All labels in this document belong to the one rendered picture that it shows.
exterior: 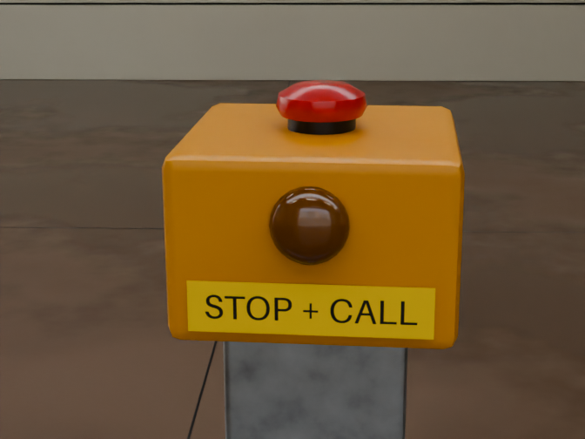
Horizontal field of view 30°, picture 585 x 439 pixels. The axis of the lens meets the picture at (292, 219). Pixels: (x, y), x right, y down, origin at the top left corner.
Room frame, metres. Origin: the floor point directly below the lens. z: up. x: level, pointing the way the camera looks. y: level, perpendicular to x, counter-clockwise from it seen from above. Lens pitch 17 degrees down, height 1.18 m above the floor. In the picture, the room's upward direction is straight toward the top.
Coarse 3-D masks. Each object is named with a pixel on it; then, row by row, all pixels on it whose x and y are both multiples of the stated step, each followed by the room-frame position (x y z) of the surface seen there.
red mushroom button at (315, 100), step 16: (320, 80) 0.48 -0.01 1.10; (288, 96) 0.46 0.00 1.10; (304, 96) 0.46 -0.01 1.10; (320, 96) 0.46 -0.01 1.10; (336, 96) 0.46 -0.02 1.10; (352, 96) 0.46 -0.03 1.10; (288, 112) 0.46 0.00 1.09; (304, 112) 0.45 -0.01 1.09; (320, 112) 0.45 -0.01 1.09; (336, 112) 0.45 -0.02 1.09; (352, 112) 0.46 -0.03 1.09
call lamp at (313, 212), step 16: (288, 192) 0.41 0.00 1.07; (304, 192) 0.41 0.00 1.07; (320, 192) 0.41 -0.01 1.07; (272, 208) 0.41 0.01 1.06; (288, 208) 0.40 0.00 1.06; (304, 208) 0.40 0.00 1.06; (320, 208) 0.40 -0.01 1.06; (336, 208) 0.40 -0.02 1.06; (272, 224) 0.41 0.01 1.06; (288, 224) 0.40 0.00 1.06; (304, 224) 0.40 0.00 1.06; (320, 224) 0.40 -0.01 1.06; (336, 224) 0.40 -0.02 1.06; (272, 240) 0.41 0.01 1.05; (288, 240) 0.40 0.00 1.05; (304, 240) 0.40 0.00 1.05; (320, 240) 0.40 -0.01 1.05; (336, 240) 0.40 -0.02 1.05; (288, 256) 0.41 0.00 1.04; (304, 256) 0.40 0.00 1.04; (320, 256) 0.40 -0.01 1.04
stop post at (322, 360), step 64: (192, 128) 0.48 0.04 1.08; (256, 128) 0.47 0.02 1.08; (320, 128) 0.46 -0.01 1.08; (384, 128) 0.47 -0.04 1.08; (448, 128) 0.47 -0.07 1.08; (192, 192) 0.42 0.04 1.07; (256, 192) 0.41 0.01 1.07; (384, 192) 0.41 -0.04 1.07; (448, 192) 0.41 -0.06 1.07; (192, 256) 0.42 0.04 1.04; (256, 256) 0.41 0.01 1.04; (384, 256) 0.41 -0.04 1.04; (448, 256) 0.41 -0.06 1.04; (192, 320) 0.42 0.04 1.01; (256, 320) 0.41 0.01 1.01; (320, 320) 0.41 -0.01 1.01; (384, 320) 0.41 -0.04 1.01; (448, 320) 0.41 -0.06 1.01; (256, 384) 0.43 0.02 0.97; (320, 384) 0.43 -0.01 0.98; (384, 384) 0.43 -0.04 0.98
